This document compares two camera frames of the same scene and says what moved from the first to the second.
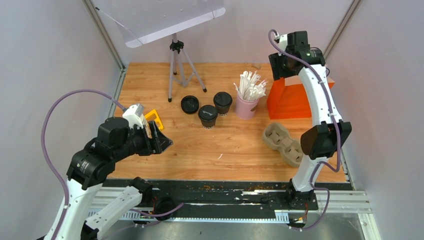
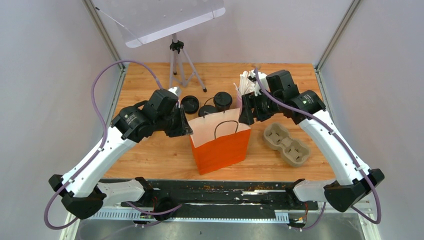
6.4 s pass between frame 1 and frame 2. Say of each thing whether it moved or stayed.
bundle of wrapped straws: stayed
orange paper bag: moved
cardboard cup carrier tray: stayed
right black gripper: moved
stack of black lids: stayed
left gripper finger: moved
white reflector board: stayed
